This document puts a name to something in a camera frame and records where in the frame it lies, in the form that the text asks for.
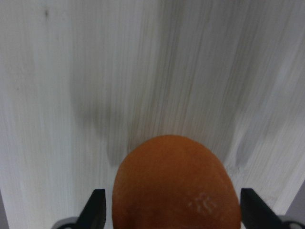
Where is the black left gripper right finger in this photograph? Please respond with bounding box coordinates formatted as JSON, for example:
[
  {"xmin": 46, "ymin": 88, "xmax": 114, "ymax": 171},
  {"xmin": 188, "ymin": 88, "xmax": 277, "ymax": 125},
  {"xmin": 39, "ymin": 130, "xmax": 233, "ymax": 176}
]
[{"xmin": 240, "ymin": 188, "xmax": 285, "ymax": 229}]

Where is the orange fruit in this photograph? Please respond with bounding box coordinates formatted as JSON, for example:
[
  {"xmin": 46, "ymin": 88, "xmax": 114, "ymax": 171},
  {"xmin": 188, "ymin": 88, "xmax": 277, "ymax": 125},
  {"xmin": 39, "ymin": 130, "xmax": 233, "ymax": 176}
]
[{"xmin": 112, "ymin": 135, "xmax": 241, "ymax": 229}]

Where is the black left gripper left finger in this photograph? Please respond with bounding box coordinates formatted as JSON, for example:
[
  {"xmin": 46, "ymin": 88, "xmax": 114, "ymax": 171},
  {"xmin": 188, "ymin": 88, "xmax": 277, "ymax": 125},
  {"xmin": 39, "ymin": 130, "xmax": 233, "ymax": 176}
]
[{"xmin": 76, "ymin": 189, "xmax": 106, "ymax": 229}]

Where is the wooden cutting board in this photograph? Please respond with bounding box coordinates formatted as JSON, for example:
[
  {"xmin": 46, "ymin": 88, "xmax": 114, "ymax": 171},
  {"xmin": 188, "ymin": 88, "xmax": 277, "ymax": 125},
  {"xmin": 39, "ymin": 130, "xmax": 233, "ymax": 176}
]
[{"xmin": 0, "ymin": 0, "xmax": 305, "ymax": 229}]

